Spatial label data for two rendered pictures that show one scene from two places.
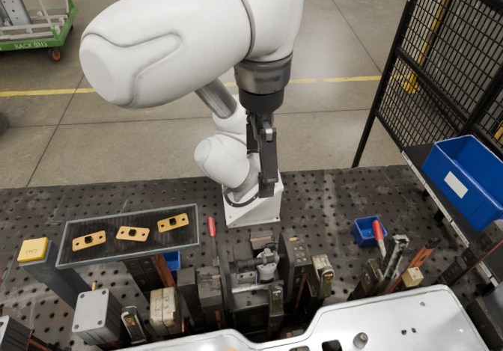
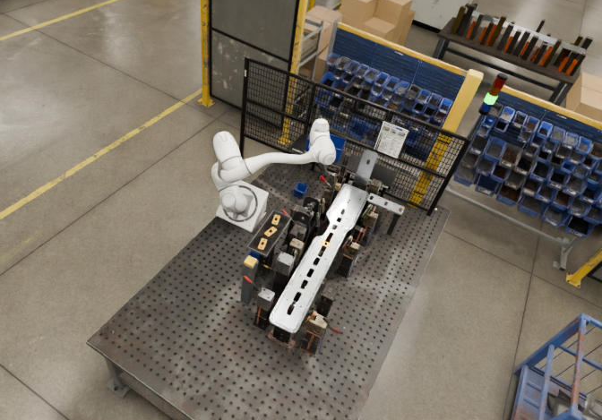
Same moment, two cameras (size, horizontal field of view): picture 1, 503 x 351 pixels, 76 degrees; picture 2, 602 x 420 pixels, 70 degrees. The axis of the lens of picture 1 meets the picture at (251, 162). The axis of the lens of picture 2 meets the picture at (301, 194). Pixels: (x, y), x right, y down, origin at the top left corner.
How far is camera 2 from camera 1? 2.36 m
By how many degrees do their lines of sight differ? 44
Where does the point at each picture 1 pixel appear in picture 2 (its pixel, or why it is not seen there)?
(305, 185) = not seen: hidden behind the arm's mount
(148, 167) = (98, 273)
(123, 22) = (331, 150)
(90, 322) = (290, 260)
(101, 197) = (176, 271)
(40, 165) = not seen: outside the picture
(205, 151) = (233, 198)
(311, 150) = (196, 182)
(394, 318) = (343, 201)
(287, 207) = not seen: hidden behind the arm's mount
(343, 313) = (332, 210)
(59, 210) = (165, 294)
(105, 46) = (332, 155)
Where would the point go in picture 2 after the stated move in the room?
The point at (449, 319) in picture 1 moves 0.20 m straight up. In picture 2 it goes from (353, 191) to (358, 172)
